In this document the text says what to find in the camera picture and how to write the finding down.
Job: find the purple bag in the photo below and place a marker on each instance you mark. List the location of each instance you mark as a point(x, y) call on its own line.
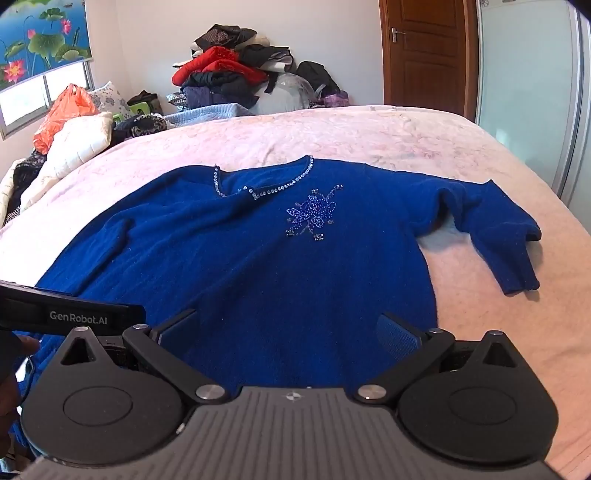
point(336, 100)

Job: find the blue beaded sweater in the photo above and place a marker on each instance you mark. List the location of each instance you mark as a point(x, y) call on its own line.
point(288, 268)

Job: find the lotus print roller blind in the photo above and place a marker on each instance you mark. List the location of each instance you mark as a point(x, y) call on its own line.
point(40, 35)

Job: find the brown wooden door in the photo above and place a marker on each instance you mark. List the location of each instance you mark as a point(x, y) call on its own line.
point(431, 54)

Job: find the person's left hand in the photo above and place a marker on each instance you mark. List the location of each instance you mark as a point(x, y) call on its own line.
point(10, 396)

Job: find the leopard print garment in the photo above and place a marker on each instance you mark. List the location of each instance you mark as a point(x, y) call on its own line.
point(139, 125)

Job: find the frosted glass wardrobe door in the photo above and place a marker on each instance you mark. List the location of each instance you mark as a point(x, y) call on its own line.
point(535, 91)

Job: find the grey plastic-wrapped bundle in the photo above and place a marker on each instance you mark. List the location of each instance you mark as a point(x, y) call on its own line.
point(290, 93)

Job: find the floral grey pillow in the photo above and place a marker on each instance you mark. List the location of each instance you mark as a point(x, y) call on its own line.
point(108, 99)

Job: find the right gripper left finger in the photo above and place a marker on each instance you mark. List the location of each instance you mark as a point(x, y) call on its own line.
point(158, 350)

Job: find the pink floral bed blanket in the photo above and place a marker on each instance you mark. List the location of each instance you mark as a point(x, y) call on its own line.
point(550, 327)

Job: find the dark clothes pile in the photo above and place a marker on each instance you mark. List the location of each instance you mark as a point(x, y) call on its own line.
point(254, 50)

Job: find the window with grey frame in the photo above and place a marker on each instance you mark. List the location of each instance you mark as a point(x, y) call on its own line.
point(31, 100)

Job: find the orange plastic bag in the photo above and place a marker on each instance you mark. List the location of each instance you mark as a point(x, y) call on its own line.
point(73, 102)

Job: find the green plastic stool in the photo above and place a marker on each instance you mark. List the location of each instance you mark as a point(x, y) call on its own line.
point(141, 108)

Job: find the light blue knitted blanket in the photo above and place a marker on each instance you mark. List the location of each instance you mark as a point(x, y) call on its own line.
point(207, 113)

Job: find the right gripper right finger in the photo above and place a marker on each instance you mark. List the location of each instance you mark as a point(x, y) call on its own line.
point(415, 353)

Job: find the red garment on pile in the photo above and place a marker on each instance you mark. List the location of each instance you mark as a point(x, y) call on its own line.
point(218, 59)

